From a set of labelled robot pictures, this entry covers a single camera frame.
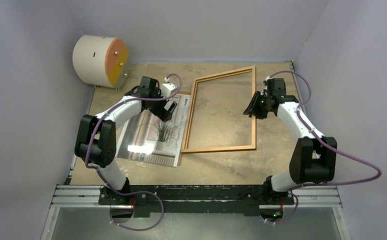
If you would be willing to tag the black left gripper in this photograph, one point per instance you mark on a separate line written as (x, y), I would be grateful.
(164, 114)

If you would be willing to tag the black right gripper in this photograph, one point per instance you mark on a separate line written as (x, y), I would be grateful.
(251, 110)

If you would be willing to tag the plant photo print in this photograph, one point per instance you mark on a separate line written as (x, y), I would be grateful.
(169, 137)

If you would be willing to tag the wooden picture frame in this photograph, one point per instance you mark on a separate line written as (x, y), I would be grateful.
(194, 90)

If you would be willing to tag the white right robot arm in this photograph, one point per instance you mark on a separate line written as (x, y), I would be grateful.
(313, 159)

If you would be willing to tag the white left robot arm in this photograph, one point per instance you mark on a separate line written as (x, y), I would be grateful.
(96, 141)

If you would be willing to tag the white cylindrical drum cabinet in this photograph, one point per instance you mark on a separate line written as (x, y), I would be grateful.
(101, 61)

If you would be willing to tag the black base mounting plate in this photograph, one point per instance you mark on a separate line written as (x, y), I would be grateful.
(250, 200)

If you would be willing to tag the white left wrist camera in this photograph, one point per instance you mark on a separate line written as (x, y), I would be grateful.
(168, 88)

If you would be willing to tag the aluminium extrusion rail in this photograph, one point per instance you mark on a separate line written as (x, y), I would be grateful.
(88, 196)

